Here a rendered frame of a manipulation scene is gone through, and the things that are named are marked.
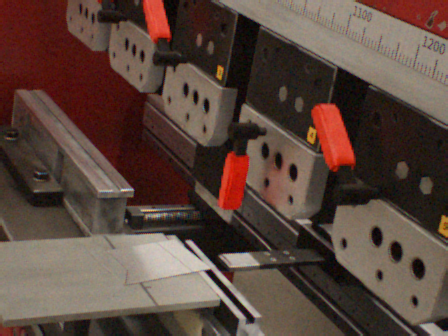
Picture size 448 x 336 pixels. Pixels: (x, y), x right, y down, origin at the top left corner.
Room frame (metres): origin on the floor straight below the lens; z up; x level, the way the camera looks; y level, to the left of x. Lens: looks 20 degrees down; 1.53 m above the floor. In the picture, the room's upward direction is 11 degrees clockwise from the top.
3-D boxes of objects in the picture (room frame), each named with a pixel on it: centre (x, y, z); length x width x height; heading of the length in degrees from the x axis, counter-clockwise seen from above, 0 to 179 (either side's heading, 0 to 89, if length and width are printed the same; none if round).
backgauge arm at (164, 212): (1.65, -0.10, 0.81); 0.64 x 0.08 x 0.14; 121
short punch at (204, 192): (1.07, 0.00, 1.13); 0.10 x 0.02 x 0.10; 31
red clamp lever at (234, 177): (0.90, -0.02, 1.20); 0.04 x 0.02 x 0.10; 121
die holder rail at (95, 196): (1.54, 0.28, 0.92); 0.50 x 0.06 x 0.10; 31
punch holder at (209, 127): (1.09, 0.02, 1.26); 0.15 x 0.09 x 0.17; 31
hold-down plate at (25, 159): (1.55, 0.36, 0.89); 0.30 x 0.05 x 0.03; 31
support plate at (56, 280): (0.99, 0.13, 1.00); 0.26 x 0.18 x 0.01; 121
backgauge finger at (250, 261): (1.14, -0.14, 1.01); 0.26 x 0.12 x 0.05; 121
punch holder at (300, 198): (0.91, -0.08, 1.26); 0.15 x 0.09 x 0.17; 31
